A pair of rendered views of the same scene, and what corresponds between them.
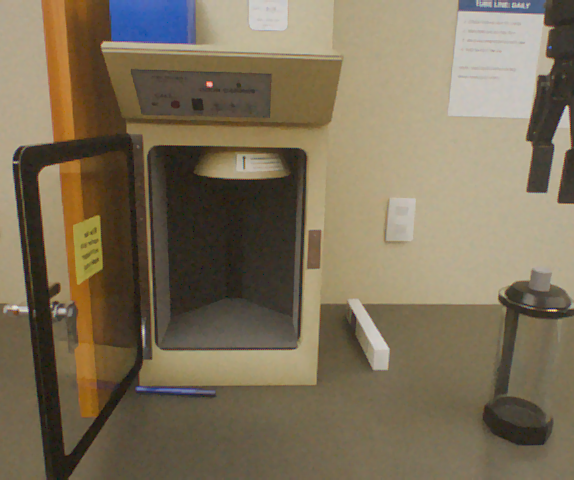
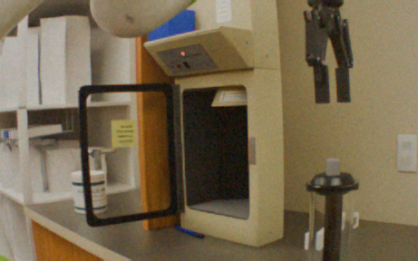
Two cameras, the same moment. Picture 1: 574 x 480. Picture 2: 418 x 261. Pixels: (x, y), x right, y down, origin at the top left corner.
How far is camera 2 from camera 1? 0.89 m
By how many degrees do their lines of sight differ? 52
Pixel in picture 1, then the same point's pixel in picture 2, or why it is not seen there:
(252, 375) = (226, 233)
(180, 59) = (166, 44)
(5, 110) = not seen: hidden behind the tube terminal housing
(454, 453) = not seen: outside the picture
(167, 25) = (162, 31)
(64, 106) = (139, 72)
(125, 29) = (151, 35)
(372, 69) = (376, 37)
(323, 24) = (247, 14)
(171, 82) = (170, 55)
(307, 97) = (224, 53)
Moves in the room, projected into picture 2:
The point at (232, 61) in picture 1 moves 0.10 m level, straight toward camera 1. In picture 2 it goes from (182, 41) to (153, 38)
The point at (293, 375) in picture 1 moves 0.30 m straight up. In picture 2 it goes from (246, 237) to (244, 127)
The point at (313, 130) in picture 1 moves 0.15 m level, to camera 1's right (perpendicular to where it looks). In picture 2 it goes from (247, 72) to (291, 69)
